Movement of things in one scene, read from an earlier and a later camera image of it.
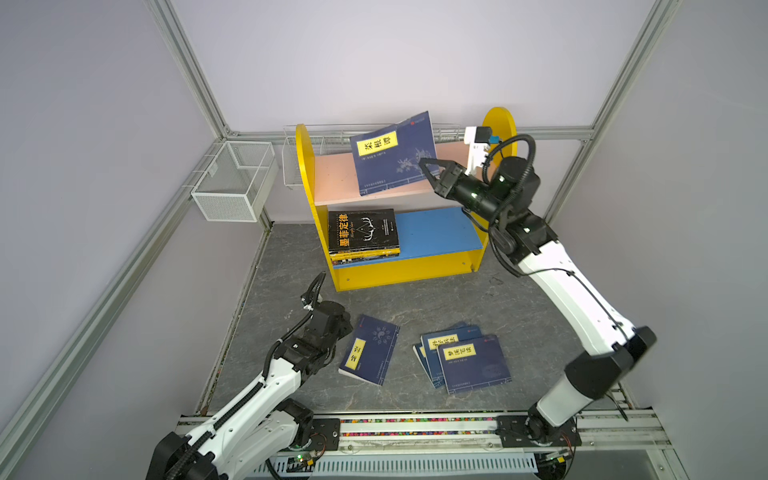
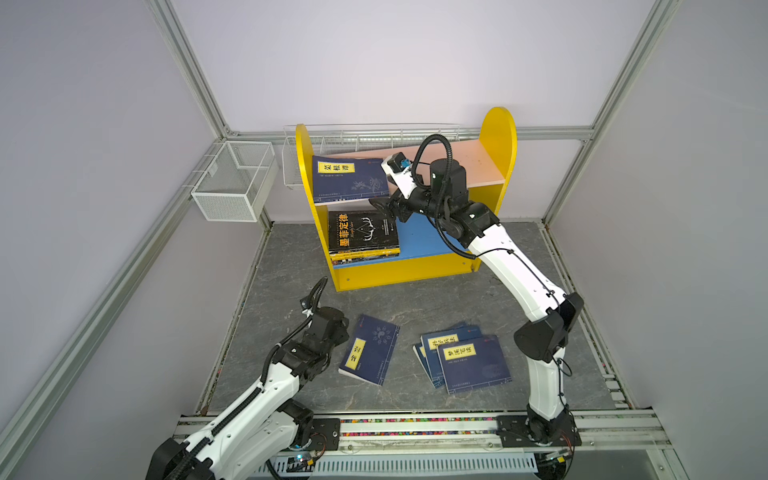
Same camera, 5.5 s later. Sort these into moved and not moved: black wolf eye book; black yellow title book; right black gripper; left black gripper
Moved: right black gripper
Not moved: black yellow title book; black wolf eye book; left black gripper
